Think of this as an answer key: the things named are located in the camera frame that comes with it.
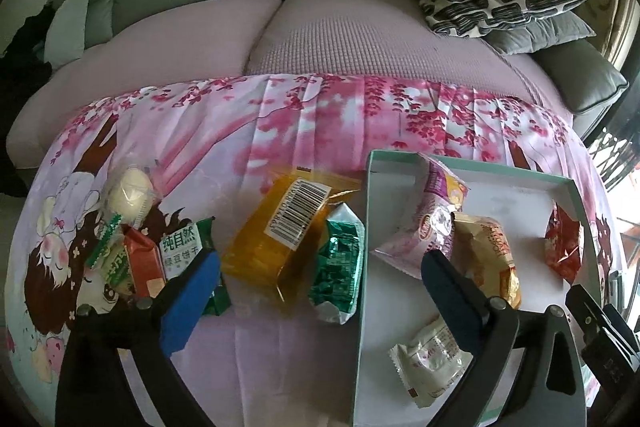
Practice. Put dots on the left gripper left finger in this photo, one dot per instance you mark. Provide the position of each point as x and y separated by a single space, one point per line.
93 389

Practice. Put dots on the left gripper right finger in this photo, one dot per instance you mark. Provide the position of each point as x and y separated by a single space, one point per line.
546 389

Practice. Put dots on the white beige snack packet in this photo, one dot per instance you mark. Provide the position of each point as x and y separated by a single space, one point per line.
430 364

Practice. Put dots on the yellow egg roll snack bag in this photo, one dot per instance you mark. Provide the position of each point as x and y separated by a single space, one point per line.
481 252

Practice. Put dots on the clear round pastry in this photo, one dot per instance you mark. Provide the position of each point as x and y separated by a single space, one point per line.
130 192

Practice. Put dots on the red snack packet in box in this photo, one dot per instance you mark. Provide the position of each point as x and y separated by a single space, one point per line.
564 244

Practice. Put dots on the red biscuit packet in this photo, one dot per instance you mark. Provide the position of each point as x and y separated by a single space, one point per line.
145 265

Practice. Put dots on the small green striped packet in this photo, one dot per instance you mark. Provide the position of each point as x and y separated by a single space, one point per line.
109 259

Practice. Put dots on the green biscuit packet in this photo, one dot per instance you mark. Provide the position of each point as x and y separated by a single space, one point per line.
178 249

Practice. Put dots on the orange translucent snack bag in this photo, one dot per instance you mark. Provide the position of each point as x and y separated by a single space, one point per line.
273 249

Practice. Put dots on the pink snack bag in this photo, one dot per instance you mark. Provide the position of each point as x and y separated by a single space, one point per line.
426 220

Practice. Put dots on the green white snack packet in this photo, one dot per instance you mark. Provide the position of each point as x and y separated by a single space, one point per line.
335 287

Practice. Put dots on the pink anime printed cloth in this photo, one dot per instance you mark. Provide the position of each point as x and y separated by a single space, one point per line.
214 146

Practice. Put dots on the grey cushion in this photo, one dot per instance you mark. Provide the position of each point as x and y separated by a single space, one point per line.
540 34

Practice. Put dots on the black clothing on sofa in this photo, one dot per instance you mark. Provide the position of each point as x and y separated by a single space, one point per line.
23 73

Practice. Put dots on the light grey pillow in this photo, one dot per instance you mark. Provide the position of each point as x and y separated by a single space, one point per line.
65 41

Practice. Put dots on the grey sofa with pink cover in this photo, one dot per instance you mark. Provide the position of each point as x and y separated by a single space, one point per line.
130 44

